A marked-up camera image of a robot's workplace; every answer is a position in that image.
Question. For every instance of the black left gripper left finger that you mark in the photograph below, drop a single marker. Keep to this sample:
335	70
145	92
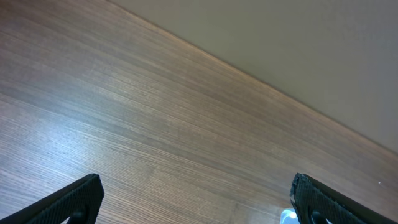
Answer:
78	202

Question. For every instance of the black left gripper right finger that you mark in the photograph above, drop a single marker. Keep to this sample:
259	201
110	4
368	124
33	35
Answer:
315	202

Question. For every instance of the clear container left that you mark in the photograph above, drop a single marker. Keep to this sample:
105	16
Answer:
289	216

